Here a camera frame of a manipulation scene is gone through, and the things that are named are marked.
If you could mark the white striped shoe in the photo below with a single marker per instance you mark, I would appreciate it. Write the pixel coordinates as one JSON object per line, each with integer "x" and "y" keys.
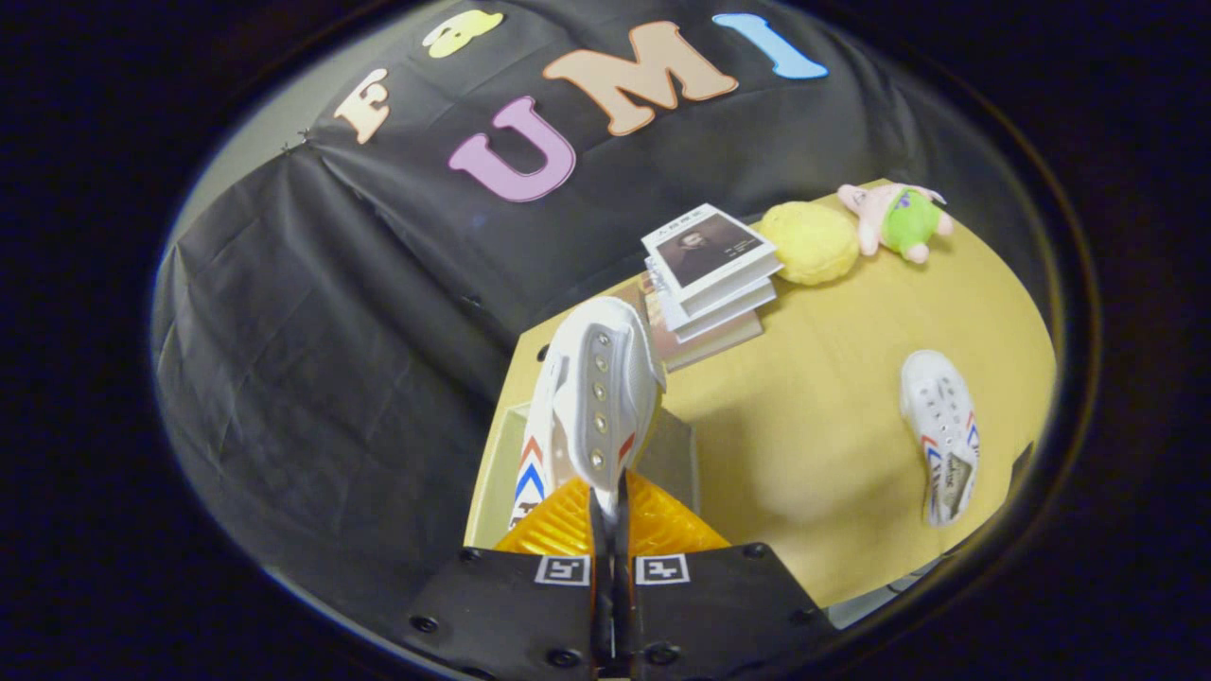
{"x": 596, "y": 378}
{"x": 937, "y": 416}

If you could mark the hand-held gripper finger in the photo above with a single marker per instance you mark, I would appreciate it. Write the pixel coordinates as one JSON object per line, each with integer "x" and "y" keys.
{"x": 601, "y": 605}
{"x": 624, "y": 605}

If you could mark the yellow plush cushion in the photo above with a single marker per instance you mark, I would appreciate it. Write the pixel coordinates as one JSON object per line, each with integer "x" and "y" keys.
{"x": 809, "y": 241}

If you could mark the thick brown cover book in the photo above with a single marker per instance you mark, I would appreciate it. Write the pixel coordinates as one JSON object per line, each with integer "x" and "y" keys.
{"x": 710, "y": 342}

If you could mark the grey fabric storage box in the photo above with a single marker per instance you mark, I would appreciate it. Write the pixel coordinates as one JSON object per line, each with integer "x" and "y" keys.
{"x": 492, "y": 492}

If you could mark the white portrait cover book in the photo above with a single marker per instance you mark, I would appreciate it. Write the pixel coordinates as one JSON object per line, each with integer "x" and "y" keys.
{"x": 705, "y": 248}

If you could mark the black backdrop cloth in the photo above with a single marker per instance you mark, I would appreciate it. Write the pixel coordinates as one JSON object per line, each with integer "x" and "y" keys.
{"x": 359, "y": 312}

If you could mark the plain white book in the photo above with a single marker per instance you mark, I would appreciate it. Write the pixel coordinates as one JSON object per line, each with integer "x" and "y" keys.
{"x": 728, "y": 307}

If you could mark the pink and green plush toy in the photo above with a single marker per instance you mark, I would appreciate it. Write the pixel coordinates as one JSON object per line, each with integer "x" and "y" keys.
{"x": 899, "y": 219}

